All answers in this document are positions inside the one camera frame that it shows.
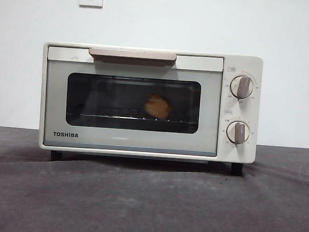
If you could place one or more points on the golden brown bread roll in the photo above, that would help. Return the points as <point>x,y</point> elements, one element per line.
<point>157,107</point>

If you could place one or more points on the cream Toshiba toaster oven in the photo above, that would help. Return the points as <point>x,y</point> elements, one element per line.
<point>248,154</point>

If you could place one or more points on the cream temperature knob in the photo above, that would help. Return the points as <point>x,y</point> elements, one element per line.
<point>242,86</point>

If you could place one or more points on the cream timer knob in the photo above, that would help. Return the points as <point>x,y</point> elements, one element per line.
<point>237,132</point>

